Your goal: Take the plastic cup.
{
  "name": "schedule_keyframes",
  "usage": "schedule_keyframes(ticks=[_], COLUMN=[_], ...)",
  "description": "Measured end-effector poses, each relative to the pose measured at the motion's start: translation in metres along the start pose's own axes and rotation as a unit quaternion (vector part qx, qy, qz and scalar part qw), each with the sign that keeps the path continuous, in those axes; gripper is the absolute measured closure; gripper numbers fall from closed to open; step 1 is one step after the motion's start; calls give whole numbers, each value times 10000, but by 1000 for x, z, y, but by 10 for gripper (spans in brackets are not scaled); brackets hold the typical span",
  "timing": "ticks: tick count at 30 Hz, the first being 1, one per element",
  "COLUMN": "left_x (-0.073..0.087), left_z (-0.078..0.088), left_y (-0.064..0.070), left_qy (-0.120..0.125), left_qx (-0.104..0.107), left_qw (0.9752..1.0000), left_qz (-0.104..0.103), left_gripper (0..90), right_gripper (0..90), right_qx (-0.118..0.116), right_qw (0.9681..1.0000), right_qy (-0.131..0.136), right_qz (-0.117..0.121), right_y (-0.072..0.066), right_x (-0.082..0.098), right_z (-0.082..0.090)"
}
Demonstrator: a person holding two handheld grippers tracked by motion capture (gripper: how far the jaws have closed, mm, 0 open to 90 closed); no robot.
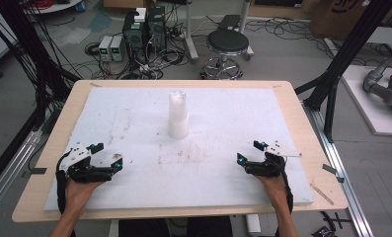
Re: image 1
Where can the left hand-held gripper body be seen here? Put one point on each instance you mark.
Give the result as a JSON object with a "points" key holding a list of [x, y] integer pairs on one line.
{"points": [[80, 171]]}

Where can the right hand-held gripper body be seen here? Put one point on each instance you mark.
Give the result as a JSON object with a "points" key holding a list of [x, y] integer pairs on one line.
{"points": [[269, 166]]}

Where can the person's left hand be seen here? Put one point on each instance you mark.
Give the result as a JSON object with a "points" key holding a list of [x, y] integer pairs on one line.
{"points": [[76, 196]]}

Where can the person's right hand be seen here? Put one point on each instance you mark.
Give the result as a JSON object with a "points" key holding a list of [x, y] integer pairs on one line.
{"points": [[275, 191]]}

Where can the grey tape strip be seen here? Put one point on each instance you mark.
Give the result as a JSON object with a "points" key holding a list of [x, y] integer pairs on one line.
{"points": [[329, 169], [39, 171]]}

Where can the white foam mat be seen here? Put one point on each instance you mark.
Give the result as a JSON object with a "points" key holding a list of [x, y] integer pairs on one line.
{"points": [[200, 177]]}

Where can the light wooden table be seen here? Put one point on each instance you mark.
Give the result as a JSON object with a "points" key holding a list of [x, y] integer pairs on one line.
{"points": [[322, 194]]}

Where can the thin wooden stick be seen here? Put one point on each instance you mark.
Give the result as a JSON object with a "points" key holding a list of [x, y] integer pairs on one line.
{"points": [[322, 194]]}

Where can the white table leg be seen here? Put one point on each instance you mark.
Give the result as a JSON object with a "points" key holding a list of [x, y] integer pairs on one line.
{"points": [[253, 225]]}

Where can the stack of white plastic cups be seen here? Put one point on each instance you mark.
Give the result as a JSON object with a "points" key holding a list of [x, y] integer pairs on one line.
{"points": [[178, 115]]}

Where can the person's dark trousers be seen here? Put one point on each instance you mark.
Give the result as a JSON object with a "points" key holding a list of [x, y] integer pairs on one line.
{"points": [[200, 228]]}

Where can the black clamp parts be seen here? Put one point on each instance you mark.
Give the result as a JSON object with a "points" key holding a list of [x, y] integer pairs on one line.
{"points": [[331, 222]]}

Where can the grey bench power supply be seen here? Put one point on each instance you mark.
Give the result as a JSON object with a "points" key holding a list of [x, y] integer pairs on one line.
{"points": [[117, 48], [105, 47]]}

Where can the black round stool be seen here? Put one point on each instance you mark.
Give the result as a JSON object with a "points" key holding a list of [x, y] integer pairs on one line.
{"points": [[227, 41]]}

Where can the black computer tower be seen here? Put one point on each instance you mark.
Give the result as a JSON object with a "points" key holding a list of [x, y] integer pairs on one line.
{"points": [[135, 39], [157, 29]]}

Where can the white floor board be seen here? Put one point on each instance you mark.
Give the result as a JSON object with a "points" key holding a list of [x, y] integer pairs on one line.
{"points": [[371, 112]]}

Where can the white desk leg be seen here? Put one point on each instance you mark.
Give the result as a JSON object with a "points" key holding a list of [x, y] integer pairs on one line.
{"points": [[246, 29], [191, 33]]}

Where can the black flat case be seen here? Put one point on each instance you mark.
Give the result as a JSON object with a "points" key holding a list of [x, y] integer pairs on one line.
{"points": [[229, 21]]}

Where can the small white box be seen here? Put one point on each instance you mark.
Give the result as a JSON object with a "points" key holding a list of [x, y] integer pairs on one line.
{"points": [[140, 15]]}

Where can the round white table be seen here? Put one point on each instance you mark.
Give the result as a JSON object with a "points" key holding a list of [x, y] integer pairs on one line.
{"points": [[55, 6]]}

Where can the brown cardboard box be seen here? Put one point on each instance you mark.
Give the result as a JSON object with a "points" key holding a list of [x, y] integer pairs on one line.
{"points": [[341, 16]]}

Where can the aluminium floor rail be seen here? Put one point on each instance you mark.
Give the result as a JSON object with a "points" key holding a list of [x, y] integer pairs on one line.
{"points": [[9, 171], [345, 184]]}

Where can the black metal frame post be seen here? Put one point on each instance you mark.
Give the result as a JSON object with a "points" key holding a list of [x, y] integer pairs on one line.
{"points": [[29, 49], [345, 56]]}

